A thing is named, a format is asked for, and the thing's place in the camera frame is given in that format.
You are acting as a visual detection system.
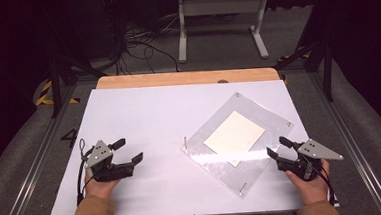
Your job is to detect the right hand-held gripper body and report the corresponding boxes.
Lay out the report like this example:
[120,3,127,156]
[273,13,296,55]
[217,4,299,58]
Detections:
[275,136,346,184]

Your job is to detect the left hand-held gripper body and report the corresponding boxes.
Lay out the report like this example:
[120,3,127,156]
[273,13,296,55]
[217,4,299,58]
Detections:
[82,137,136,185]

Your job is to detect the person's left hand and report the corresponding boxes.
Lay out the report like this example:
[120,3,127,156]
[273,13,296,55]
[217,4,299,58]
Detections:
[83,167,124,202]

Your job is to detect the person's right hand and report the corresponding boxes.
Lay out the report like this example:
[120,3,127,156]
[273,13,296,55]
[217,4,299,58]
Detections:
[284,158,334,208]

